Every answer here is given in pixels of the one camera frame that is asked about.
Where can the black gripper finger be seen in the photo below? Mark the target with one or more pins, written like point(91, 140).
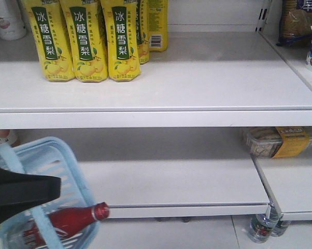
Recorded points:
point(20, 192)

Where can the light blue plastic basket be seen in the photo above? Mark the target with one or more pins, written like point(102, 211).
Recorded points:
point(49, 156)

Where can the red coke aluminium bottle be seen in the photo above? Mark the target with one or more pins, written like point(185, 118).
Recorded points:
point(67, 222)

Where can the orange juice bottle right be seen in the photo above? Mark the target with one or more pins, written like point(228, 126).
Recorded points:
point(10, 137)

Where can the yellow pear drink carton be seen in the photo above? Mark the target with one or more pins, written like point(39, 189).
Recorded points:
point(50, 34)

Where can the white metal shelf unit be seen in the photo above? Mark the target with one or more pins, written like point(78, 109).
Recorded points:
point(165, 149)

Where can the white peach drink bottle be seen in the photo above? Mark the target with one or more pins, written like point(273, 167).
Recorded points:
point(11, 24)

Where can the clear cookie box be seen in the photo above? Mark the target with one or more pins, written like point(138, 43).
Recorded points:
point(277, 142)

